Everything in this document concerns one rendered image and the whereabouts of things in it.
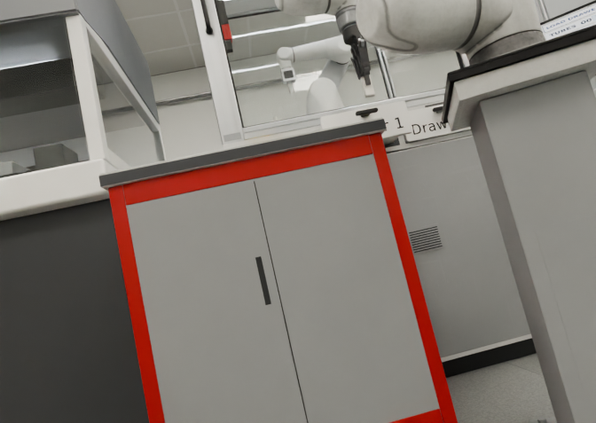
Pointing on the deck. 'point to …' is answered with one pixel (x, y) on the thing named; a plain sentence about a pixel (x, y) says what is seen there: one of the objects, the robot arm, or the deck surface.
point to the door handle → (204, 8)
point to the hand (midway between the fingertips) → (367, 86)
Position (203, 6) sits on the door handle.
